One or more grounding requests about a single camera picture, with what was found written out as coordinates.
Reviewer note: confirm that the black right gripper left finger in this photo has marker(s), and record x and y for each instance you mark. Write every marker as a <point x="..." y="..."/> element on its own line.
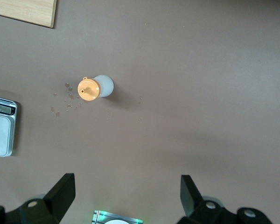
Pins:
<point x="37" y="212"/>

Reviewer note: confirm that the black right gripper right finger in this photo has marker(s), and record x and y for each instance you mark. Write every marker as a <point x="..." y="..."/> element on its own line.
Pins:
<point x="212" y="213"/>

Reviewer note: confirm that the translucent sauce bottle orange cap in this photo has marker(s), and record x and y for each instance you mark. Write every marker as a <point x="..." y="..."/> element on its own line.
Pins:
<point x="88" y="89"/>

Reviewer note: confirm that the silver digital kitchen scale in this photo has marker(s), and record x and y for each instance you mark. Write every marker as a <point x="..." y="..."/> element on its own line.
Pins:
<point x="0" y="130"/>

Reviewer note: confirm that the scattered liquid droplets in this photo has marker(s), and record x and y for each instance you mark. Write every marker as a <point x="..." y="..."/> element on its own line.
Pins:
<point x="58" y="114"/>

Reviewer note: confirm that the brown table cover sheet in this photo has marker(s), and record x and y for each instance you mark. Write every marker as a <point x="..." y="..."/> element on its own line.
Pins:
<point x="200" y="93"/>

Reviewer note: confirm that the bamboo cutting board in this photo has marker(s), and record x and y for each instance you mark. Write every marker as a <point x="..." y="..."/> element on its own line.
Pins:
<point x="25" y="9"/>

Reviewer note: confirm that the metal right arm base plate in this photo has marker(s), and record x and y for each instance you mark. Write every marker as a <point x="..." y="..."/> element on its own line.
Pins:
<point x="99" y="218"/>

